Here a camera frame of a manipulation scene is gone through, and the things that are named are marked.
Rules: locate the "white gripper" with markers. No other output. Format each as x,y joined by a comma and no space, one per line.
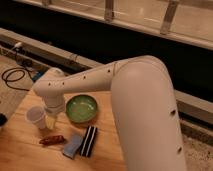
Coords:
53,107

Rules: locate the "red pepper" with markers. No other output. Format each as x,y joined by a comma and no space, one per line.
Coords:
51,140

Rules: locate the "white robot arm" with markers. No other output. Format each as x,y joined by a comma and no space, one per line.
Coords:
143,104

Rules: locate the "white plastic cup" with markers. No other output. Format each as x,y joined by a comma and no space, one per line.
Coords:
36,116

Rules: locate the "green bowl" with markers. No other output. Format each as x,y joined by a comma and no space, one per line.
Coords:
81,108

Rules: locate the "blue sponge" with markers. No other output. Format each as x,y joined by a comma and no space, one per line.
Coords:
72,146

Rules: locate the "black white striped block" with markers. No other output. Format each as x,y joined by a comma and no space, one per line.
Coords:
88,141

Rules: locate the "black object at left edge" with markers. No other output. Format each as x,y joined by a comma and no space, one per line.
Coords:
3,119

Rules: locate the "blue object on floor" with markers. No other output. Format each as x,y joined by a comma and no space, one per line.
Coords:
38,75

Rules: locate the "white plug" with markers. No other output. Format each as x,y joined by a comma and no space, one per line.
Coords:
18,45

